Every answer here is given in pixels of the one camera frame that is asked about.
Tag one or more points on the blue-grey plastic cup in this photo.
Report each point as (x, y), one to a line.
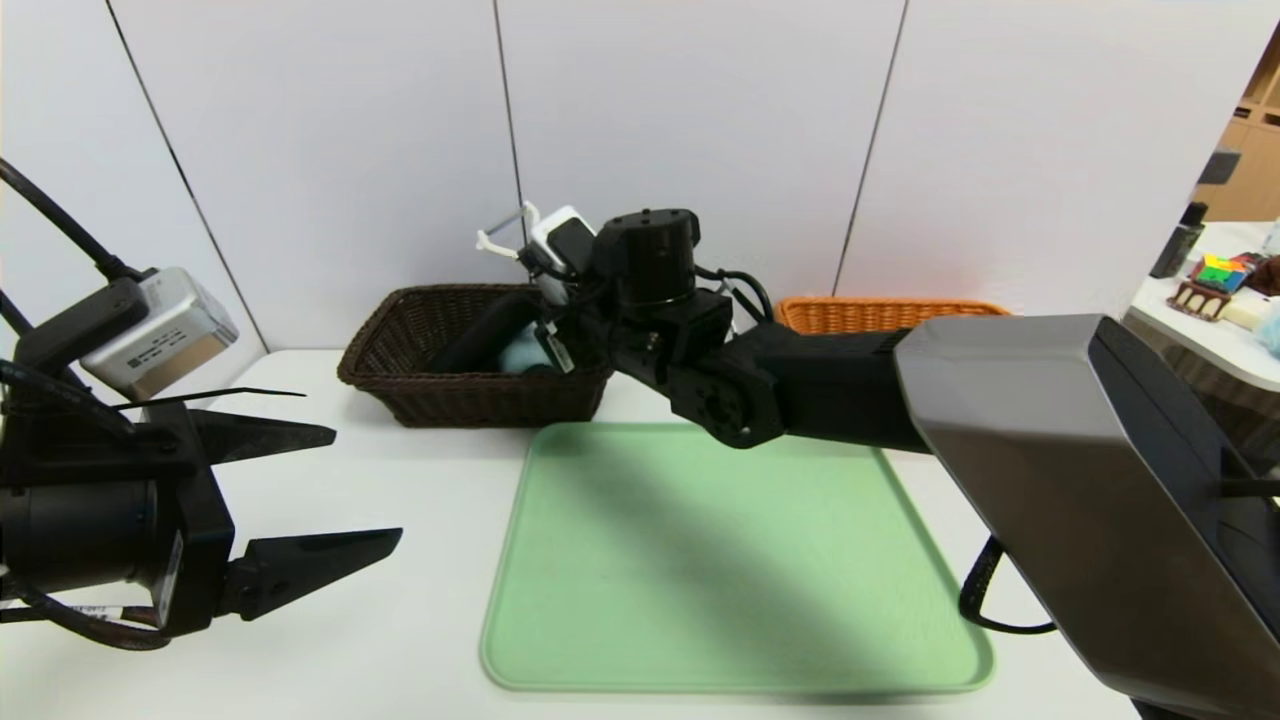
(522, 355)

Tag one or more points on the light green plastic tray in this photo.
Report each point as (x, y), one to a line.
(750, 600)

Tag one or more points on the dark green box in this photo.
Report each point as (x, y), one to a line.
(1175, 250)

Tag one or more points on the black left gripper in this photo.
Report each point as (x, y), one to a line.
(196, 520)

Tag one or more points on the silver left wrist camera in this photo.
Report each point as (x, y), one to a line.
(160, 335)

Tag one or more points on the dark brown wicker basket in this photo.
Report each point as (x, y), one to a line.
(450, 400)

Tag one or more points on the white background table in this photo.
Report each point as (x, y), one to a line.
(1220, 345)

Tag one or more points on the black glasses case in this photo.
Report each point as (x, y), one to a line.
(480, 335)

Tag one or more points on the dark brown toy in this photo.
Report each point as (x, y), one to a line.
(1268, 277)

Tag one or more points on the light blue soft item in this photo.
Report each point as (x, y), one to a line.
(1272, 335)

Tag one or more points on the orange wicker basket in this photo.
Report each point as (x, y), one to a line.
(870, 315)

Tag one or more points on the pale yellow block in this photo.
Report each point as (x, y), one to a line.
(1245, 315)

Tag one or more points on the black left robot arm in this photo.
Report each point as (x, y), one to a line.
(70, 535)

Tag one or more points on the colourful puzzle cube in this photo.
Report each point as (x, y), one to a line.
(1220, 272)

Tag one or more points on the chocolate cake toy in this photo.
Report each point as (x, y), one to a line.
(1195, 300)

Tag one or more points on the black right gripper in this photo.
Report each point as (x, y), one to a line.
(556, 350)

